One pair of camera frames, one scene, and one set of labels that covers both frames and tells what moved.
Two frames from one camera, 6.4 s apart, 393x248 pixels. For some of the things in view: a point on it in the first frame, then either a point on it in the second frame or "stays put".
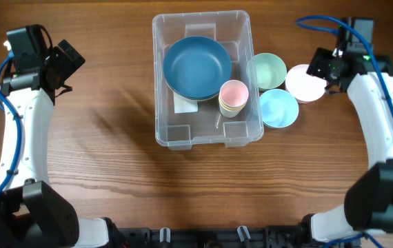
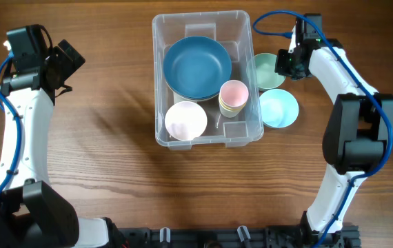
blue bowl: (196, 79) stays put
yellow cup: (231, 108) stays put
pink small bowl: (304, 87) -> (186, 120)
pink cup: (233, 94) stays put
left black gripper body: (65, 64) stays put
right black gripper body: (322, 64) -> (285, 65)
